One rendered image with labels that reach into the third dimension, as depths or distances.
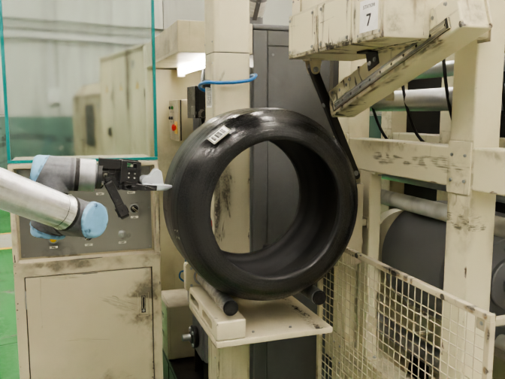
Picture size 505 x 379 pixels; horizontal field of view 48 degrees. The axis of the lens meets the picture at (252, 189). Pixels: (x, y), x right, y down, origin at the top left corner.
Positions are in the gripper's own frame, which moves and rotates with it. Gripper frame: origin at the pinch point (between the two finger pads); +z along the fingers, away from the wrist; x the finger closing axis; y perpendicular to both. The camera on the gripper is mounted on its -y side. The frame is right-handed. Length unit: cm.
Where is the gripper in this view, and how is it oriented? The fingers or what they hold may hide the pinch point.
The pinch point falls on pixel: (167, 188)
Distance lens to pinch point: 163.4
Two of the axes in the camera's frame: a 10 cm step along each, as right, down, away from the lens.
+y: 1.1, -9.9, -1.0
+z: 9.4, 0.7, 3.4
